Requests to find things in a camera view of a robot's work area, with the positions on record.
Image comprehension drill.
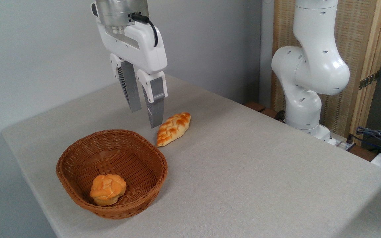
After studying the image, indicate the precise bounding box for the dark metal screen hinge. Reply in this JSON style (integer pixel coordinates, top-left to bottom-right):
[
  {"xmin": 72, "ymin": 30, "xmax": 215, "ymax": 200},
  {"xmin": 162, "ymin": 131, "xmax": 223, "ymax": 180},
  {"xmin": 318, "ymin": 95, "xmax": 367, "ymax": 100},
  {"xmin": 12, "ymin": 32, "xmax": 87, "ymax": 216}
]
[{"xmin": 359, "ymin": 71, "xmax": 380, "ymax": 90}]

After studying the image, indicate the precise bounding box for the grey fabric table cover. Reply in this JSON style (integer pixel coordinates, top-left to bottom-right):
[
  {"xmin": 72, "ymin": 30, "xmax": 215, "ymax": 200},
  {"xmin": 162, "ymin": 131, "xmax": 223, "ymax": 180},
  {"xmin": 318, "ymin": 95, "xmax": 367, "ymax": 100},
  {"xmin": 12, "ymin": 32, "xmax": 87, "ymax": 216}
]
[{"xmin": 1, "ymin": 71, "xmax": 381, "ymax": 238}]

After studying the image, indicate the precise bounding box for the round orange bread bun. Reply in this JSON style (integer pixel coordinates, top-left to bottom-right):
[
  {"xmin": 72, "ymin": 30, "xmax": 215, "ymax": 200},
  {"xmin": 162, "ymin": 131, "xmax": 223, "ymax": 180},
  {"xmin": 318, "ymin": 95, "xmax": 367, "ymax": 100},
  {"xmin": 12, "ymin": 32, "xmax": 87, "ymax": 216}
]
[{"xmin": 90, "ymin": 174, "xmax": 127, "ymax": 207}]

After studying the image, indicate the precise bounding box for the brown wooden block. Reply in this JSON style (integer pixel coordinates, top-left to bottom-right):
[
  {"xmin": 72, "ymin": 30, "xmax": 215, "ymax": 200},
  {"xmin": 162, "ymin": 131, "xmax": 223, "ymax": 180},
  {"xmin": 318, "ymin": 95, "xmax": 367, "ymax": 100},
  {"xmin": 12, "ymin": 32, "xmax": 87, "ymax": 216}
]
[
  {"xmin": 245, "ymin": 101, "xmax": 266, "ymax": 113},
  {"xmin": 261, "ymin": 108, "xmax": 282, "ymax": 120}
]

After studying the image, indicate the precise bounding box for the long braided bread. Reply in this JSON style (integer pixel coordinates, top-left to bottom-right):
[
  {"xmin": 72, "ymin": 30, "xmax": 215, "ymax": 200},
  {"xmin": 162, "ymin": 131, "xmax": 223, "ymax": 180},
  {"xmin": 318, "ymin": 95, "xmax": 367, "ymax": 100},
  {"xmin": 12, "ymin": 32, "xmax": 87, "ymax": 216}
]
[{"xmin": 156, "ymin": 112, "xmax": 191, "ymax": 147}]

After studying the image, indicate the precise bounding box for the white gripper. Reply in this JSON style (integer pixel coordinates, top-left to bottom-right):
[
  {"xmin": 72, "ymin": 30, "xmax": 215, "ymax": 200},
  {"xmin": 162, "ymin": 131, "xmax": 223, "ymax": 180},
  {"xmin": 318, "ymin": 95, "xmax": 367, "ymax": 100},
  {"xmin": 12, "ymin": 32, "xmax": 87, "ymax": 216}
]
[{"xmin": 95, "ymin": 17, "xmax": 168, "ymax": 129}]

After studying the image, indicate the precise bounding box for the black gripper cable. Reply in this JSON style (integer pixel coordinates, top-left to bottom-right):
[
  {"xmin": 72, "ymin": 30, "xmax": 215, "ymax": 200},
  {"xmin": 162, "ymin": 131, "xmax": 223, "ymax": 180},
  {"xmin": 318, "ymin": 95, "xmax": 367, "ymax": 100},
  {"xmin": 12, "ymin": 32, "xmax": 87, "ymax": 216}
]
[{"xmin": 131, "ymin": 12, "xmax": 159, "ymax": 47}]

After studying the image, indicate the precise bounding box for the brown wicker basket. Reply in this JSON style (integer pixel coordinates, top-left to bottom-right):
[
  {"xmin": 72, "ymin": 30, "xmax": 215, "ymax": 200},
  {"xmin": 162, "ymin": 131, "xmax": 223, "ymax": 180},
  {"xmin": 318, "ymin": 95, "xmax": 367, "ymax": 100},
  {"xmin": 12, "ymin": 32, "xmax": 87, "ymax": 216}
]
[{"xmin": 56, "ymin": 129, "xmax": 168, "ymax": 220}]

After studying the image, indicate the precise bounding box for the white power strip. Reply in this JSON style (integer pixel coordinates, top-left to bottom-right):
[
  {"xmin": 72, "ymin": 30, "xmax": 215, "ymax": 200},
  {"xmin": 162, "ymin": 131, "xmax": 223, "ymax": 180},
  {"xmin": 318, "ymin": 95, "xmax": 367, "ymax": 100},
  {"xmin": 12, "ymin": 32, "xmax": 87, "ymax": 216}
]
[{"xmin": 333, "ymin": 138, "xmax": 356, "ymax": 151}]

